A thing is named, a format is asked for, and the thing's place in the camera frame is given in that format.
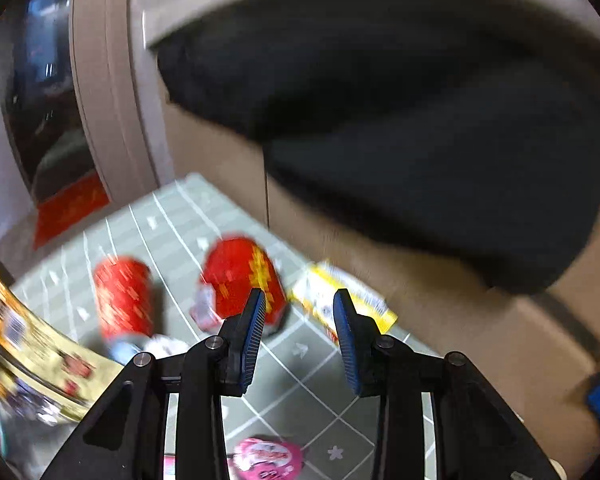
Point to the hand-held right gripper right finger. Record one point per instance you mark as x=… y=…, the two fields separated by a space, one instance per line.
x=347 y=345

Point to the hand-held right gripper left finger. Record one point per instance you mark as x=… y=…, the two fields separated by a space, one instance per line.
x=250 y=345

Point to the red shiny packaging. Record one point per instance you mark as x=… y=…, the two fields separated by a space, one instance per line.
x=235 y=275

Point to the red paper cup gold print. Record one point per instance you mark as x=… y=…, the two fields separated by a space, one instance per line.
x=122 y=300

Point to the round gold tin lid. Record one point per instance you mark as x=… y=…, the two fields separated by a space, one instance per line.
x=35 y=355

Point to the green checked tablecloth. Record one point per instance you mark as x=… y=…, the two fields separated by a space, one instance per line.
x=305 y=375

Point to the yellow bordered snack packet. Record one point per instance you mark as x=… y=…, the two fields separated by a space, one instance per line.
x=315 y=292

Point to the white and blue wrapper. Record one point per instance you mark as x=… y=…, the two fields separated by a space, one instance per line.
x=165 y=347

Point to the hot pink printed wrapper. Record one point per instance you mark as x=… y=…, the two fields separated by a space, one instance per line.
x=267 y=460

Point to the black cloth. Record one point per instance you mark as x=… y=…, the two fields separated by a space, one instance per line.
x=405 y=135

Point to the red floor mat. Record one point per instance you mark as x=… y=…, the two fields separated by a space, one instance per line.
x=70 y=210

